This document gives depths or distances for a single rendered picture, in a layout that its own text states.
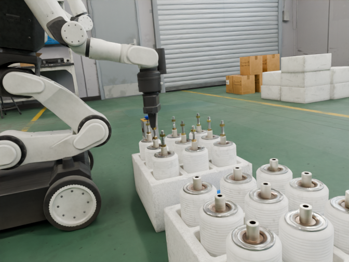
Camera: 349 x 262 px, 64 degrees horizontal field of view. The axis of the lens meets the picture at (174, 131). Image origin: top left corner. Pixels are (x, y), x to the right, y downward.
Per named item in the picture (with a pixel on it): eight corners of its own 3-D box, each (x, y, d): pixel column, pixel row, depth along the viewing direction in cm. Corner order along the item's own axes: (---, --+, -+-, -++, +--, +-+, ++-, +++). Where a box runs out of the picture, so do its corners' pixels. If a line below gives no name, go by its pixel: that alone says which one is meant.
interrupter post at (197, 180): (195, 192, 70) (194, 179, 69) (191, 188, 72) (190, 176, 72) (203, 190, 71) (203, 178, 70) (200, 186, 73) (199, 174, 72)
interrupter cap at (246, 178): (232, 187, 71) (232, 185, 71) (218, 177, 78) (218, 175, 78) (258, 181, 73) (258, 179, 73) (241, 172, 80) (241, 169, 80)
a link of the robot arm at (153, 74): (139, 81, 101) (135, 49, 98) (135, 80, 111) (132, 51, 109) (170, 78, 104) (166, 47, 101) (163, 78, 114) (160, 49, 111)
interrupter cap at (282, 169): (271, 178, 74) (271, 175, 74) (254, 169, 81) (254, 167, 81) (294, 172, 77) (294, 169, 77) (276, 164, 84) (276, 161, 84)
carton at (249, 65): (262, 74, 465) (262, 55, 458) (250, 75, 457) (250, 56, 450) (251, 74, 492) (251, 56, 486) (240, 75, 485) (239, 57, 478)
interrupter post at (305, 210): (305, 226, 52) (305, 210, 51) (295, 220, 54) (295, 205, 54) (315, 223, 53) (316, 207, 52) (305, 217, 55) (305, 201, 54)
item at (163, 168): (155, 208, 101) (150, 160, 97) (157, 195, 110) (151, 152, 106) (182, 205, 101) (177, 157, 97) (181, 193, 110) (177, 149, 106)
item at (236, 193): (234, 252, 74) (231, 189, 69) (216, 233, 82) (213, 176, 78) (265, 242, 77) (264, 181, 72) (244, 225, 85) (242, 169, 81)
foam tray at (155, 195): (156, 233, 98) (150, 185, 94) (135, 190, 134) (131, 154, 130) (253, 207, 109) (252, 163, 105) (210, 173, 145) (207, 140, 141)
